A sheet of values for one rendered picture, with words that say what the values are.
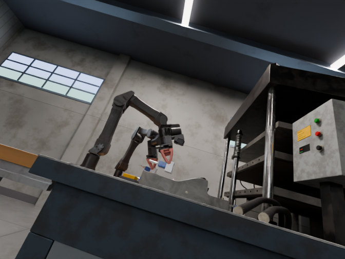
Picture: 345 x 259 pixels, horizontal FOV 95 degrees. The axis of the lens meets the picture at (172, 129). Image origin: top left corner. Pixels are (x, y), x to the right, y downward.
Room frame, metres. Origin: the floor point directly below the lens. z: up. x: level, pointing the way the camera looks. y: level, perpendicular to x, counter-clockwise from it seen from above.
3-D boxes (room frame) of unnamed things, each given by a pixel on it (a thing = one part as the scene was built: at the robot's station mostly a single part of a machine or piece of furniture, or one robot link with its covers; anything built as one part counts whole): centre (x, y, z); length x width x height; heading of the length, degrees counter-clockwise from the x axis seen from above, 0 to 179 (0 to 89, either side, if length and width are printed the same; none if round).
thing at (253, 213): (1.49, -1.03, 0.87); 0.50 x 0.27 x 0.17; 83
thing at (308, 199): (1.52, -1.17, 1.02); 1.10 x 0.74 x 0.05; 173
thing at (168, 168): (0.84, 0.00, 0.93); 0.13 x 0.05 x 0.05; 82
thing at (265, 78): (1.53, -1.12, 1.75); 1.30 x 0.84 x 0.61; 173
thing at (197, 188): (1.05, -0.17, 0.87); 0.50 x 0.26 x 0.14; 83
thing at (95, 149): (0.81, 0.32, 0.90); 0.09 x 0.06 x 0.06; 7
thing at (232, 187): (1.74, -0.81, 1.10); 0.05 x 0.05 x 1.30
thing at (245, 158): (1.52, -1.18, 1.52); 1.10 x 0.70 x 0.05; 173
